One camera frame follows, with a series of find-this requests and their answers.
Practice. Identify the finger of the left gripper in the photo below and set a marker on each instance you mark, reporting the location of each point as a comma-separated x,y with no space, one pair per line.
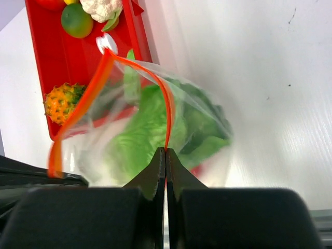
18,177

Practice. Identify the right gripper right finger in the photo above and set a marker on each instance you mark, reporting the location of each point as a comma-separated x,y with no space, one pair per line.
203,217

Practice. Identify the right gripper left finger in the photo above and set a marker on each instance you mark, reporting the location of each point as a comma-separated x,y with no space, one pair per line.
98,217

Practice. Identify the red bell pepper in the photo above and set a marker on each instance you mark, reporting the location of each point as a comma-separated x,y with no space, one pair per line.
197,171

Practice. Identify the green lettuce cabbage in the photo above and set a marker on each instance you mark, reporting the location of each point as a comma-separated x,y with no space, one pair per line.
139,111

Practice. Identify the clear zip top bag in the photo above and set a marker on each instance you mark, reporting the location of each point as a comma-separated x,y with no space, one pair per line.
71,133

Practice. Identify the orange pineapple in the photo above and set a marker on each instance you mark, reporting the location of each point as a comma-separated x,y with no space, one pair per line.
61,101

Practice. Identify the red plastic tray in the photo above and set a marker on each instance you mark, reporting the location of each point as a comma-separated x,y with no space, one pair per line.
61,58

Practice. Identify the green lime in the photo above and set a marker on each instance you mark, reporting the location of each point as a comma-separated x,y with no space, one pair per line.
75,21

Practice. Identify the red orange peach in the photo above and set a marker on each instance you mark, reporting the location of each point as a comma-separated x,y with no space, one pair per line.
52,5

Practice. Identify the yellow pepper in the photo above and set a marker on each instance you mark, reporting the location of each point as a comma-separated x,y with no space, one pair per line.
68,2

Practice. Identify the white cauliflower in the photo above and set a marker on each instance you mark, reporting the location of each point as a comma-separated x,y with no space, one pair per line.
104,11

